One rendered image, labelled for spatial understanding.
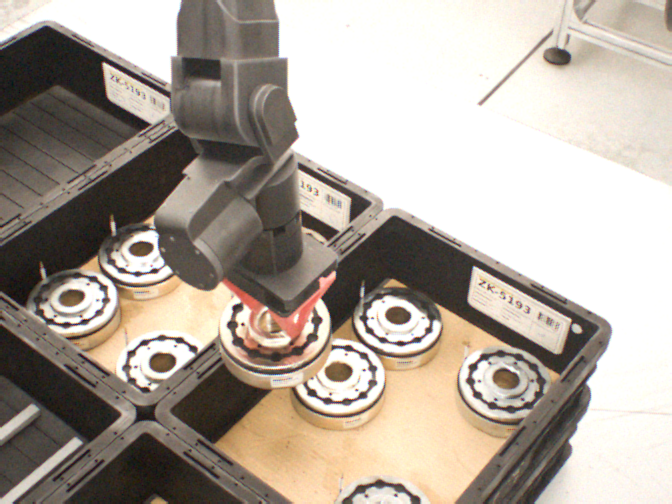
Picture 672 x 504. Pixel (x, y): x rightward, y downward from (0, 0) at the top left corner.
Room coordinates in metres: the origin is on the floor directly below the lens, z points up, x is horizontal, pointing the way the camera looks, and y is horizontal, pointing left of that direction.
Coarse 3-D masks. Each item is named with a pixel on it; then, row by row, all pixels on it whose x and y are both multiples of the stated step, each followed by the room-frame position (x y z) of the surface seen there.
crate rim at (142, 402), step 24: (144, 144) 1.04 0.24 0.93; (120, 168) 0.99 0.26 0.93; (312, 168) 1.01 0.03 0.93; (72, 192) 0.94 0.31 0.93; (360, 192) 0.97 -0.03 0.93; (48, 216) 0.90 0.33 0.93; (360, 216) 0.93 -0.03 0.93; (0, 240) 0.86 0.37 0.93; (336, 240) 0.89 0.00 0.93; (24, 312) 0.75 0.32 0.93; (48, 336) 0.72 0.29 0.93; (216, 336) 0.73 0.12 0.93; (72, 360) 0.69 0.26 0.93; (192, 360) 0.70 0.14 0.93; (120, 384) 0.66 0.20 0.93; (168, 384) 0.67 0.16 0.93; (144, 408) 0.64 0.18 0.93
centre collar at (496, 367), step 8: (488, 368) 0.76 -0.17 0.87; (496, 368) 0.76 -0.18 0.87; (504, 368) 0.76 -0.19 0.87; (512, 368) 0.76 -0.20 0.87; (520, 368) 0.76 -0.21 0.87; (488, 376) 0.75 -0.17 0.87; (520, 376) 0.75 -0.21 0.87; (488, 384) 0.74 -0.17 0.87; (520, 384) 0.74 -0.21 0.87; (528, 384) 0.75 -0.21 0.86; (496, 392) 0.73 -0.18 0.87; (504, 392) 0.73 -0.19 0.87; (512, 392) 0.73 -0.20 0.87; (520, 392) 0.73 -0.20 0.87
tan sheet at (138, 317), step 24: (96, 264) 0.93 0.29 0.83; (192, 288) 0.89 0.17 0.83; (216, 288) 0.90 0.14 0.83; (144, 312) 0.85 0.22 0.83; (168, 312) 0.85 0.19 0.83; (192, 312) 0.85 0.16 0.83; (216, 312) 0.86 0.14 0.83; (120, 336) 0.81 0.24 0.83; (192, 336) 0.82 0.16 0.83; (96, 360) 0.78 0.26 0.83
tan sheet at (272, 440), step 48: (336, 336) 0.83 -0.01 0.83; (480, 336) 0.84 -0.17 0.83; (432, 384) 0.77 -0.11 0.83; (240, 432) 0.69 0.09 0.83; (288, 432) 0.69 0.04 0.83; (336, 432) 0.69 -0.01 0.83; (384, 432) 0.70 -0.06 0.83; (432, 432) 0.70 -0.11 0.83; (480, 432) 0.70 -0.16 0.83; (288, 480) 0.63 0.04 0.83; (336, 480) 0.63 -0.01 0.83; (432, 480) 0.64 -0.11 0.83
